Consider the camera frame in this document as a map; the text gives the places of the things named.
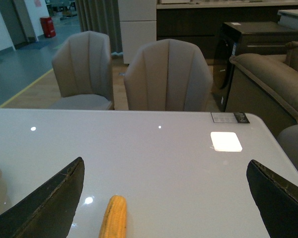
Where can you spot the red fire extinguisher box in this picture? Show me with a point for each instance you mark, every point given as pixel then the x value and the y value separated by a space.
pixel 48 27

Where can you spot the table corner label sticker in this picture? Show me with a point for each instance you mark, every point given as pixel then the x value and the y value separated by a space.
pixel 237 117

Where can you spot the dark kitchen counter cabinet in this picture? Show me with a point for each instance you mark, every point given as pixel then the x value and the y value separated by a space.
pixel 200 23

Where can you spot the yellow corn cob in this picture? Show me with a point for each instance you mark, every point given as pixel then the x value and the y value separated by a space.
pixel 114 222

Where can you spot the left beige chair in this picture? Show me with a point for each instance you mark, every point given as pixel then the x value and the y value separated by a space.
pixel 83 70

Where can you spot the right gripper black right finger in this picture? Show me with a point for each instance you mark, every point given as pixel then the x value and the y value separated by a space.
pixel 276 199

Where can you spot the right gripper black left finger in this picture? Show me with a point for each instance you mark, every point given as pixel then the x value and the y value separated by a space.
pixel 48 211

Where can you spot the right beige chair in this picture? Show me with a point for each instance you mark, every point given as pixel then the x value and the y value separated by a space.
pixel 168 75

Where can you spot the grey chair at right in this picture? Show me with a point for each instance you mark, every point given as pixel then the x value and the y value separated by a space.
pixel 288 140

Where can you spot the beige sofa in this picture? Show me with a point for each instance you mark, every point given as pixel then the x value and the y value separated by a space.
pixel 266 86

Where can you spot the white tall cabinet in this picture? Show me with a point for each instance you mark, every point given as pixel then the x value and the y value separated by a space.
pixel 137 25

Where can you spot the grey curtain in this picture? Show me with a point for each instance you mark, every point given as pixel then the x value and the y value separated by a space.
pixel 101 16

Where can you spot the beige chair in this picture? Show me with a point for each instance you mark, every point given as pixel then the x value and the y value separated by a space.
pixel 83 70
pixel 168 75

